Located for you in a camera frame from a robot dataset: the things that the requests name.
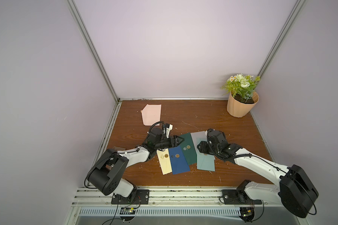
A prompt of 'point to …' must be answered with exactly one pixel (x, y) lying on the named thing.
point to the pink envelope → (151, 114)
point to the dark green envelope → (188, 147)
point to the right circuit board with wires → (247, 213)
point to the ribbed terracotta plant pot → (237, 108)
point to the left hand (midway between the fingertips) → (183, 141)
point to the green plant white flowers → (241, 85)
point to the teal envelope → (205, 162)
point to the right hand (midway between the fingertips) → (198, 141)
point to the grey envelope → (197, 137)
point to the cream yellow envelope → (164, 161)
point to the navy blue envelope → (179, 164)
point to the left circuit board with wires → (126, 214)
